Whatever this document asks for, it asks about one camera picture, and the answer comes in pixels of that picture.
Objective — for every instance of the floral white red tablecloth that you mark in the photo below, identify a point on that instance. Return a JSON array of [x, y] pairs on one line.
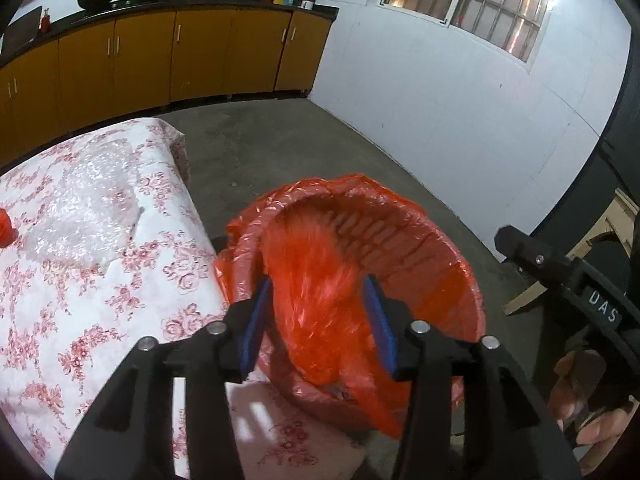
[[64, 331]]

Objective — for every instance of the dark cutting board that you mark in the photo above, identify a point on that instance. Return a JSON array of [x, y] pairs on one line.
[[21, 32]]

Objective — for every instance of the lower wooden kitchen cabinets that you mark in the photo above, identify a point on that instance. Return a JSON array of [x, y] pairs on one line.
[[89, 70]]

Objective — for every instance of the red plastic trash basket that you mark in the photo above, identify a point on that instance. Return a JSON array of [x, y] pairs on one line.
[[387, 236]]

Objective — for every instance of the small red plastic bag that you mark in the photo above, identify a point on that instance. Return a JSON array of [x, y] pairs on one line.
[[8, 234]]

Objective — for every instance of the red bottle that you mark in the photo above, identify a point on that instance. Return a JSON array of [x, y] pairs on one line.
[[45, 23]]

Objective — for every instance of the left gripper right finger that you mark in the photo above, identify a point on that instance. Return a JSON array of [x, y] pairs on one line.
[[472, 413]]

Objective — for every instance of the clear bubble wrap roll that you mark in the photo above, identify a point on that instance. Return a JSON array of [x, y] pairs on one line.
[[92, 213]]

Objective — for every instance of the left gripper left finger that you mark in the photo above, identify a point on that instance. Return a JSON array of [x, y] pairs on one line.
[[127, 431]]

